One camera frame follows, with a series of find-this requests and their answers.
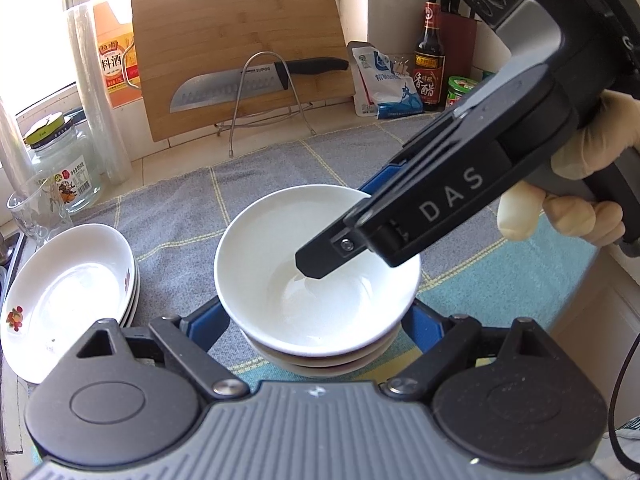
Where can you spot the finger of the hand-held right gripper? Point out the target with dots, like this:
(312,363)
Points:
(382,180)
(320,260)

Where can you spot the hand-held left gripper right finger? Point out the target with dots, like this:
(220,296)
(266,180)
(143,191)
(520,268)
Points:
(424,330)

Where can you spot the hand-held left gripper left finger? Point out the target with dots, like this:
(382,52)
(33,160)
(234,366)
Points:
(207,325)

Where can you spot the white pink flower bowl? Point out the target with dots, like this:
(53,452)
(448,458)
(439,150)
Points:
(350,356)
(320,369)
(280,240)

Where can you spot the white fruit print plate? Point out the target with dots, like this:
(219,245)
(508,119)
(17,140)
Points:
(133,294)
(131,314)
(65,300)

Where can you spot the person's right hand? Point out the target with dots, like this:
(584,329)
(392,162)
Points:
(615,130)

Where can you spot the green lidded sauce jar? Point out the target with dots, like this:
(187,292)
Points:
(460,91)

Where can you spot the white blue salt bag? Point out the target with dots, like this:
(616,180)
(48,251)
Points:
(382,85)

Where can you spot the dark vinegar bottle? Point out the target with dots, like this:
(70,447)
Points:
(430,60)

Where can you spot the dark red knife block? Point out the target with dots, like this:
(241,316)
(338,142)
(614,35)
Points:
(459,40)

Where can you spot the grey blue checked towel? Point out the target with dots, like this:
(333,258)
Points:
(175,200)

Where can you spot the clear drinking glass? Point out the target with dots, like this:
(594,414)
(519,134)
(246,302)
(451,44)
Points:
(37,215)

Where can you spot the wooden cutting board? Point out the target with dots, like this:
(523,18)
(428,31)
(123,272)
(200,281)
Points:
(240,25)

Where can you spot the glass jar with green lid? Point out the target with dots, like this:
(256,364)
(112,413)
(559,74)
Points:
(62,170)

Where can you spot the tall plastic wrap roll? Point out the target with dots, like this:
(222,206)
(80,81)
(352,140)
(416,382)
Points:
(95,95)

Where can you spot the short plastic wrap roll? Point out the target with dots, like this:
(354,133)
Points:
(12,150)

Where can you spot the orange cooking wine jug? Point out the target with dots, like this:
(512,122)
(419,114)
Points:
(112,55)

